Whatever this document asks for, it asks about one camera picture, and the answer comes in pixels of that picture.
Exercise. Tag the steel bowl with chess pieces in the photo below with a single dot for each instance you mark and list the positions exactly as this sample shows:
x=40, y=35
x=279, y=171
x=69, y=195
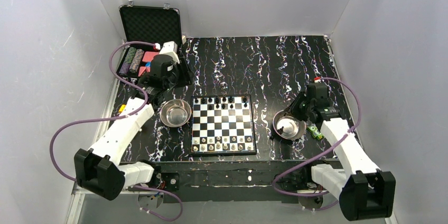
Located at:
x=288, y=127

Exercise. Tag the black poker chip case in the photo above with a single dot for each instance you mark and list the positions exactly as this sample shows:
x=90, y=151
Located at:
x=152, y=24

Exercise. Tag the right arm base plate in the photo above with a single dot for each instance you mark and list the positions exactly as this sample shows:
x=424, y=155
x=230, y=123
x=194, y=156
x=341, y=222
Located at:
x=298, y=180

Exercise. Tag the green toy car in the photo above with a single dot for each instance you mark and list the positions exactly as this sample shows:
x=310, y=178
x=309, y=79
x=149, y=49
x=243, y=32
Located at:
x=315, y=133

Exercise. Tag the black and white chessboard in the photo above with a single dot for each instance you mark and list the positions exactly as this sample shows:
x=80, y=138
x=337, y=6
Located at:
x=222, y=125

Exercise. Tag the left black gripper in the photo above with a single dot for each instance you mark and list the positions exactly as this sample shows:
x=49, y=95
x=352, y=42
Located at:
x=178, y=74

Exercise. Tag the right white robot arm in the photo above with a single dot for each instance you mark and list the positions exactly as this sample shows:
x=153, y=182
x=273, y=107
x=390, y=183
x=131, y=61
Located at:
x=363, y=191

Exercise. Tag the colourful toy block car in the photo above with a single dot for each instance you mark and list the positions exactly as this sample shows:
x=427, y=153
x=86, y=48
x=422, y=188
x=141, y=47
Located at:
x=121, y=109

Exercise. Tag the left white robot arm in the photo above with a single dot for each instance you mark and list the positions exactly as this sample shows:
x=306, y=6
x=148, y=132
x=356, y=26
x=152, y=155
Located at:
x=98, y=169

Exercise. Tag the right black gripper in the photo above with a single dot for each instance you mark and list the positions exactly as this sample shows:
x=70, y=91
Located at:
x=296, y=111

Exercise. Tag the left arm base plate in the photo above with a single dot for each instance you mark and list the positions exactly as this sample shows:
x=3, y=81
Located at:
x=163, y=181

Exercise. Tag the small steel bowl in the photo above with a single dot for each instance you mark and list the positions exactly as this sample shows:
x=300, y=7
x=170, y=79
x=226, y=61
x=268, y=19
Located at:
x=175, y=113

